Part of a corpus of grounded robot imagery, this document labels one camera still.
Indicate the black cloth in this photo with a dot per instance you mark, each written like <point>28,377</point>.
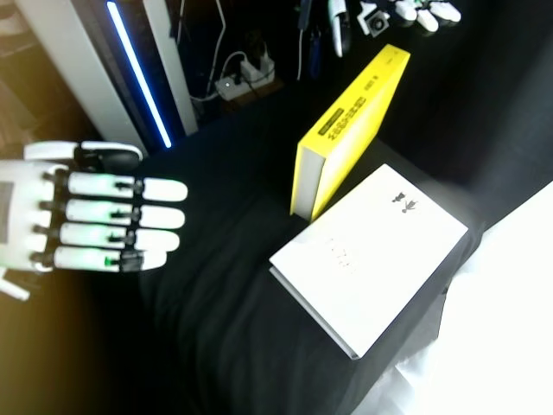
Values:
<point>216,281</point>

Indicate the white power strip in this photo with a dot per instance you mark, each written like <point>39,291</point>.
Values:
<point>235,84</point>

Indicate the white book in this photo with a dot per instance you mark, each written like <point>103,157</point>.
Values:
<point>367,263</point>

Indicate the yellow book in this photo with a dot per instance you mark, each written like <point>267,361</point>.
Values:
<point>345,129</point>

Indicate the white column with blue light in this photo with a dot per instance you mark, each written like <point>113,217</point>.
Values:
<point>99,73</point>

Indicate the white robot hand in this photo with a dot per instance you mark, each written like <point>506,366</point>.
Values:
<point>425,17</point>
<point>26,207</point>

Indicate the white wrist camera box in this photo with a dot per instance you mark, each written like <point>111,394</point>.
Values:
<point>374,23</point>

